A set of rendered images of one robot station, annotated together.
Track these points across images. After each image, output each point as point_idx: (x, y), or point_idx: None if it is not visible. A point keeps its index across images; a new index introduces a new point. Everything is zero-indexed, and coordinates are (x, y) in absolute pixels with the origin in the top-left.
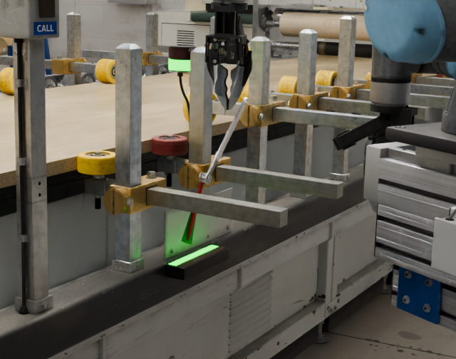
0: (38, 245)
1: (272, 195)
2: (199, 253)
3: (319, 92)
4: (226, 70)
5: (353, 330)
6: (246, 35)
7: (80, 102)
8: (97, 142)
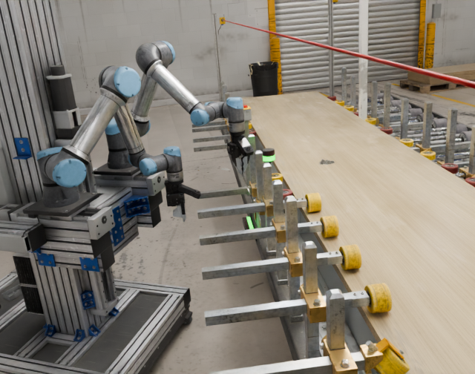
0: (246, 176)
1: (348, 322)
2: (249, 223)
3: (279, 227)
4: (241, 158)
5: None
6: (231, 145)
7: (427, 207)
8: (299, 182)
